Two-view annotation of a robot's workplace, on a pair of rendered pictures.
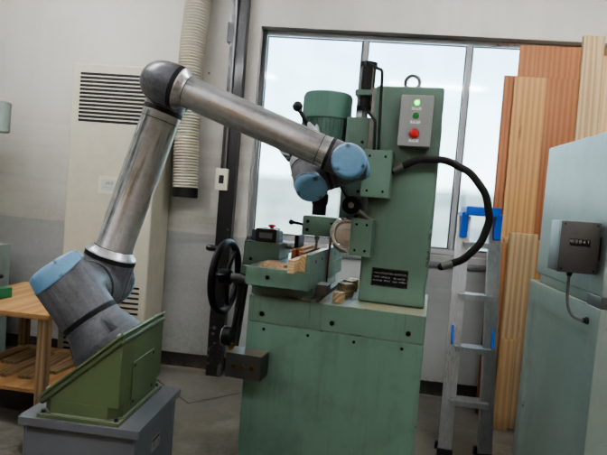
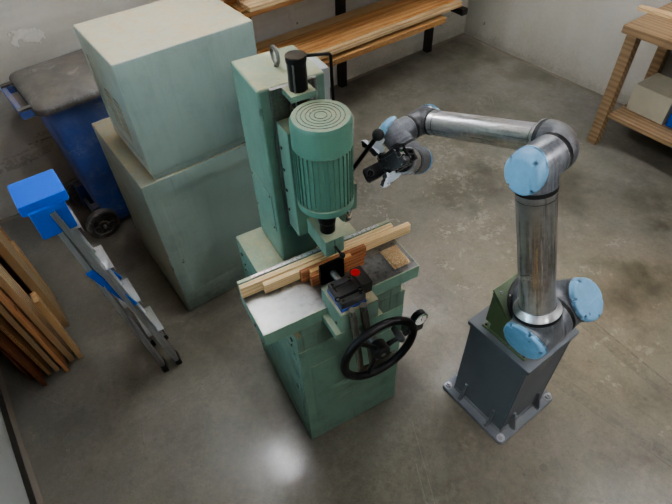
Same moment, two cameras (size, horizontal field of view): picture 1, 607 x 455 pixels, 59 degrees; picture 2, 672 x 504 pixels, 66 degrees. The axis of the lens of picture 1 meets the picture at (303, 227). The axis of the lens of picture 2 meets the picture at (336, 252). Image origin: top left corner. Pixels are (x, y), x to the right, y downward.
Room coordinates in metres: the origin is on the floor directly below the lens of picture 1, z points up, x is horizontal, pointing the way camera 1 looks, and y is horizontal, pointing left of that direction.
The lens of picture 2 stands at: (2.71, 0.90, 2.27)
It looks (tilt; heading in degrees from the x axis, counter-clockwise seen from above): 47 degrees down; 230
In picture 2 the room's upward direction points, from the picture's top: 3 degrees counter-clockwise
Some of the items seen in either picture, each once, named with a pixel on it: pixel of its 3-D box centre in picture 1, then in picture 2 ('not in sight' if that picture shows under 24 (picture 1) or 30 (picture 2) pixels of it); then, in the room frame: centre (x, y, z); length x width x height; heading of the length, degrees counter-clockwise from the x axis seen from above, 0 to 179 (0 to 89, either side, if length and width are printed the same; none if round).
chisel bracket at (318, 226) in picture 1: (322, 228); (325, 235); (1.92, -0.07, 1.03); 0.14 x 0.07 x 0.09; 76
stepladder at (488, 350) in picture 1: (471, 328); (109, 287); (2.52, -0.83, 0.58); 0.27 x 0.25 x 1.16; 174
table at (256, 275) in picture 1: (287, 266); (337, 293); (1.98, 0.05, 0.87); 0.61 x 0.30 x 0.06; 166
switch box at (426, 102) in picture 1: (415, 122); (315, 85); (1.72, -0.33, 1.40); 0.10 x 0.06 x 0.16; 76
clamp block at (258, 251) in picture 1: (266, 252); (349, 301); (2.00, 0.13, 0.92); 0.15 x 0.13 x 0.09; 166
